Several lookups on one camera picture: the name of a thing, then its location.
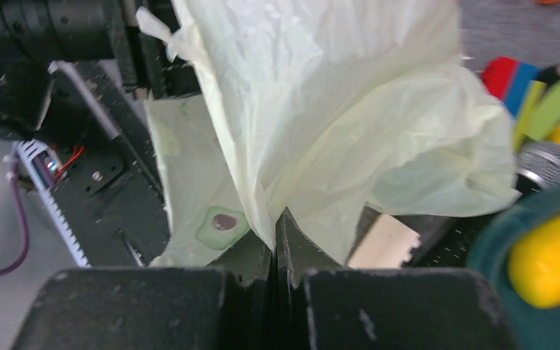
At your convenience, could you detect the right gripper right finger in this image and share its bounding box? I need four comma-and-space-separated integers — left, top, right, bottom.
275, 211, 517, 349

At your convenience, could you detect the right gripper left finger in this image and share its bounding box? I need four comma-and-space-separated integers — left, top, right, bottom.
12, 233, 273, 349

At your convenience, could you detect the green avocado plastic bag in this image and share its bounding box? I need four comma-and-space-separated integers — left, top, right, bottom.
136, 1, 516, 266

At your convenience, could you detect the yellow fake mango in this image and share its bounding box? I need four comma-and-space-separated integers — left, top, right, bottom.
507, 216, 560, 309

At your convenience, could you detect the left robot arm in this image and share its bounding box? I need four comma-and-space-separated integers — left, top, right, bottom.
0, 1, 201, 148

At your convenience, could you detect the cream lego brick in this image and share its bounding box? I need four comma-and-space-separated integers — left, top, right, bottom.
347, 214, 421, 269

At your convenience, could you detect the black microphone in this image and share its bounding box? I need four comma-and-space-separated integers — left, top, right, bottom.
400, 141, 560, 268

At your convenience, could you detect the teal plastic tub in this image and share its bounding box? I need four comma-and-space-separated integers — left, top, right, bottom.
466, 184, 560, 349

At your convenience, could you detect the red small block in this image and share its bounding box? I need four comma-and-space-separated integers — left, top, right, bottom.
481, 56, 520, 101

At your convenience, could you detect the long green block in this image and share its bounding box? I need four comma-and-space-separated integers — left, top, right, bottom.
513, 80, 560, 151

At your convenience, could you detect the blue lego block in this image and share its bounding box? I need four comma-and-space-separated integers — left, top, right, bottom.
503, 62, 541, 119

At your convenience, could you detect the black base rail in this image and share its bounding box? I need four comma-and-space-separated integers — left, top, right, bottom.
46, 61, 169, 267

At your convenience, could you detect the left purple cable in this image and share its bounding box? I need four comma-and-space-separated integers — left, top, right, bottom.
0, 154, 32, 280

